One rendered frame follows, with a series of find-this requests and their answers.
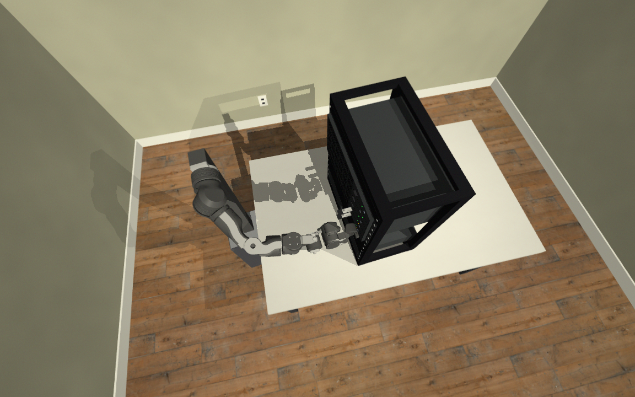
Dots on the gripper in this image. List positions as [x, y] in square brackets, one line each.
[332, 238]

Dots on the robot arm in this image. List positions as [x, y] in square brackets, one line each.
[210, 202]

